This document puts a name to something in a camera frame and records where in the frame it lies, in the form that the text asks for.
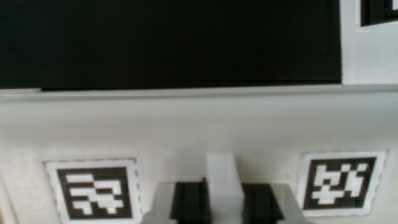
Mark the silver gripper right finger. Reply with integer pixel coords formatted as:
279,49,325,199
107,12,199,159
242,183,311,224

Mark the white flat marker base plate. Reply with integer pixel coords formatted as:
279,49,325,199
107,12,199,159
340,0,398,85

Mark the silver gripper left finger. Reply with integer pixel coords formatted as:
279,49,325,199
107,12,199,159
141,179,210,224

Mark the white cabinet door panel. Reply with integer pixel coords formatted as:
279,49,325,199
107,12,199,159
0,85,398,224

